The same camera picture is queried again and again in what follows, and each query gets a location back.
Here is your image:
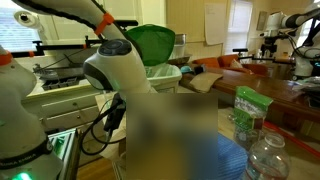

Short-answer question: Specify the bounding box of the metal pot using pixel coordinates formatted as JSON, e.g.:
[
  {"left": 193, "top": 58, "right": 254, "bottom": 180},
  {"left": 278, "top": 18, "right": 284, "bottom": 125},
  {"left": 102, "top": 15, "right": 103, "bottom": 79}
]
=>
[{"left": 172, "top": 33, "right": 188, "bottom": 60}]

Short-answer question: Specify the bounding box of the cream cabinet with drawers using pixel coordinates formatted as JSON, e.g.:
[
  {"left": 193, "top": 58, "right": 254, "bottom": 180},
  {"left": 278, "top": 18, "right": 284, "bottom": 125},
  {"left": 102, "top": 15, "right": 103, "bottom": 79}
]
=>
[{"left": 21, "top": 76, "right": 118, "bottom": 168}]

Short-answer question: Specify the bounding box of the small black device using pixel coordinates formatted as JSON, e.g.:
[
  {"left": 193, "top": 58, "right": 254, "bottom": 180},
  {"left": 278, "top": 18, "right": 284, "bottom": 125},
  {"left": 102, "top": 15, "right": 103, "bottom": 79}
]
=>
[{"left": 194, "top": 64, "right": 207, "bottom": 76}]

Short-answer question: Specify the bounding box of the paper towel roll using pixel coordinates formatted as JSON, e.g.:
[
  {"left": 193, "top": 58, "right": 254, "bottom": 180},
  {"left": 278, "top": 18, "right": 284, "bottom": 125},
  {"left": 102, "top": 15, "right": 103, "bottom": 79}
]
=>
[{"left": 13, "top": 9, "right": 43, "bottom": 32}]

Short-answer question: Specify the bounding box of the clear plastic bottle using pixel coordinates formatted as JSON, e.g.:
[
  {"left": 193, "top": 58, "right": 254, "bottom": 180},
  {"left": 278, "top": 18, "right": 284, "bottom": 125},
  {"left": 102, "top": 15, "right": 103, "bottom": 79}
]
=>
[{"left": 244, "top": 132, "right": 292, "bottom": 180}]

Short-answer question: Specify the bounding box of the bright window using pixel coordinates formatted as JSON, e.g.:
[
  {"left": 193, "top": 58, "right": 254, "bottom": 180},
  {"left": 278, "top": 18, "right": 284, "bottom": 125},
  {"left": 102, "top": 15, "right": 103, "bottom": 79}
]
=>
[{"left": 0, "top": 6, "right": 42, "bottom": 53}]

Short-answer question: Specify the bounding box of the framed wall picture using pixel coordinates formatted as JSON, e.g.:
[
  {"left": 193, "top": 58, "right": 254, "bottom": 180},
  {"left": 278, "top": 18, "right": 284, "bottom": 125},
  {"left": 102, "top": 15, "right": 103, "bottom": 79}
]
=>
[{"left": 256, "top": 10, "right": 269, "bottom": 32}]

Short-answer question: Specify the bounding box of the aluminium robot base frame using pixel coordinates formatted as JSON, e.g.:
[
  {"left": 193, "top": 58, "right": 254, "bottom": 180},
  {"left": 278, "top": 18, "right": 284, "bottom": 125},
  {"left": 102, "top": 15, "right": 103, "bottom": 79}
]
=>
[{"left": 48, "top": 128, "right": 83, "bottom": 180}]

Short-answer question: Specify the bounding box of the black compartment tray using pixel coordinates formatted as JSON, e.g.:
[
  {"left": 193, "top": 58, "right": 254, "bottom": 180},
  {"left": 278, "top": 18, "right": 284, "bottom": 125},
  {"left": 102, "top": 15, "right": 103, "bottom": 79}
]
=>
[{"left": 41, "top": 76, "right": 81, "bottom": 92}]

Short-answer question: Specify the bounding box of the metal sink pan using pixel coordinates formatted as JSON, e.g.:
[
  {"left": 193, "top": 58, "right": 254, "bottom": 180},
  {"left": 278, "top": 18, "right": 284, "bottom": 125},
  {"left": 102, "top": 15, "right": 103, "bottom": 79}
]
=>
[{"left": 32, "top": 63, "right": 88, "bottom": 81}]

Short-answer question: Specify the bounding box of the green plastic bin lid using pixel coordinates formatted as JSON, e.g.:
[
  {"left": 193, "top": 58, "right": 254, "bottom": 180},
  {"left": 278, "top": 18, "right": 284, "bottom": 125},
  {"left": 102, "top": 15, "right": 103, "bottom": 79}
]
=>
[{"left": 124, "top": 23, "right": 176, "bottom": 67}]

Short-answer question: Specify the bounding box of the metal bowl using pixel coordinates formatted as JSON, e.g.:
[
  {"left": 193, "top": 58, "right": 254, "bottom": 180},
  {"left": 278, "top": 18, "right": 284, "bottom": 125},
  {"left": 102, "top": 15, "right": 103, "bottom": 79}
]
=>
[{"left": 166, "top": 54, "right": 194, "bottom": 67}]

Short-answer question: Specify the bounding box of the white plastic bin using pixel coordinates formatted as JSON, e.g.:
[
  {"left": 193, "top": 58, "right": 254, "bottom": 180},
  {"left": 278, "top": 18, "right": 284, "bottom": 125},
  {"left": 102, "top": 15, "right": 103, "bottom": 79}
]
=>
[{"left": 144, "top": 63, "right": 183, "bottom": 94}]

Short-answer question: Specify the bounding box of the white wall poster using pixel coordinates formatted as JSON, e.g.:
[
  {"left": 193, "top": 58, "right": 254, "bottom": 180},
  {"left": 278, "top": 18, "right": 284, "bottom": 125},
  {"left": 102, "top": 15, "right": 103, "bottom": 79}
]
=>
[{"left": 204, "top": 2, "right": 230, "bottom": 46}]

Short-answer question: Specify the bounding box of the orange sofa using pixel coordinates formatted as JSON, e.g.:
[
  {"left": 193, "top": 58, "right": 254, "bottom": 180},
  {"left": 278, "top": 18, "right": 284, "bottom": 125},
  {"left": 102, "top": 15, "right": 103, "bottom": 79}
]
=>
[{"left": 191, "top": 53, "right": 269, "bottom": 76}]

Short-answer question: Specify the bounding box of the window with white blinds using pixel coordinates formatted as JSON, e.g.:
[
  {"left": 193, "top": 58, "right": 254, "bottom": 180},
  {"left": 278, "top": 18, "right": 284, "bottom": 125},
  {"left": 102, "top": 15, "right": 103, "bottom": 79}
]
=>
[{"left": 222, "top": 0, "right": 253, "bottom": 55}]

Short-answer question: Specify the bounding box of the dark wooden table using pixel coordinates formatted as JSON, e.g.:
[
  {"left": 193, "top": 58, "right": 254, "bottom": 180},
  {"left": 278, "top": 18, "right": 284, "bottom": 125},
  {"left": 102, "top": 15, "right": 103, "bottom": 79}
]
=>
[{"left": 179, "top": 66, "right": 320, "bottom": 124}]

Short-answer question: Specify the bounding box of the black background camera stand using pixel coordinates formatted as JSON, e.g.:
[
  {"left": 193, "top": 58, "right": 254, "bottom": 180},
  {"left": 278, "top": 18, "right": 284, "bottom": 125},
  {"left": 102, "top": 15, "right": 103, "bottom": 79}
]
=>
[{"left": 232, "top": 47, "right": 298, "bottom": 65}]

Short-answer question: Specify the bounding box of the green snack bag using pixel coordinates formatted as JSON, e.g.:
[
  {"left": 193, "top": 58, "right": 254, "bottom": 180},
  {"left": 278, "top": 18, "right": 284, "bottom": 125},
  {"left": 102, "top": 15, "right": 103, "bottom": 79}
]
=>
[{"left": 232, "top": 85, "right": 275, "bottom": 152}]

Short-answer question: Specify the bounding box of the flat brown paper bag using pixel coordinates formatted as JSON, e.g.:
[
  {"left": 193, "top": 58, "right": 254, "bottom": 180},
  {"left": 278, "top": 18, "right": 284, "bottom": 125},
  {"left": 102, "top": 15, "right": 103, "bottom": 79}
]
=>
[{"left": 189, "top": 71, "right": 225, "bottom": 95}]

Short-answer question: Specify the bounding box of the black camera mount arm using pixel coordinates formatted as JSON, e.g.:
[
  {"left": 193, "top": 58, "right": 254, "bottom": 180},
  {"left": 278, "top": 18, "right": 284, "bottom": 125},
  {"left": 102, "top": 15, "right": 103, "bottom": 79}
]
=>
[{"left": 9, "top": 34, "right": 101, "bottom": 58}]

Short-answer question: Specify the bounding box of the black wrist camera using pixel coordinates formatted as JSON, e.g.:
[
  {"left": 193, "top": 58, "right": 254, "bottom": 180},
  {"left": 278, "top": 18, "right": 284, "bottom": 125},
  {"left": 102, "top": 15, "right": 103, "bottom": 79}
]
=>
[{"left": 103, "top": 94, "right": 127, "bottom": 133}]

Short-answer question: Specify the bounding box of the blue cloth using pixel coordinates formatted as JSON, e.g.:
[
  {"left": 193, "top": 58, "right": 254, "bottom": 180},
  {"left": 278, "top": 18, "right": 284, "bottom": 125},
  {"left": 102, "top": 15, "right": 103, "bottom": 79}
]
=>
[{"left": 218, "top": 133, "right": 249, "bottom": 180}]

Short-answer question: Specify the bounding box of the black clamp handle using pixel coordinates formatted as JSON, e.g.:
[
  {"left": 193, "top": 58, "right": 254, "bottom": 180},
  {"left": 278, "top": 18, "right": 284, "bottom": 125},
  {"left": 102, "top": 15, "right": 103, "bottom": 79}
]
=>
[{"left": 114, "top": 19, "right": 139, "bottom": 28}]

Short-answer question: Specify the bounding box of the light blue round object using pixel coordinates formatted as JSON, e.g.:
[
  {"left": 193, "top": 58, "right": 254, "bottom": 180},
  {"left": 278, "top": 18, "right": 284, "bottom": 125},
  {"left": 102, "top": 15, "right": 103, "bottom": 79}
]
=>
[{"left": 179, "top": 65, "right": 194, "bottom": 74}]

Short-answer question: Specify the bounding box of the beige sofa cushion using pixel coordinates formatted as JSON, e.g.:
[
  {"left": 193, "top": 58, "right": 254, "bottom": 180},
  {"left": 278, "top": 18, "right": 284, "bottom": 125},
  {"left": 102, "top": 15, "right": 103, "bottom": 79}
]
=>
[{"left": 229, "top": 58, "right": 245, "bottom": 70}]

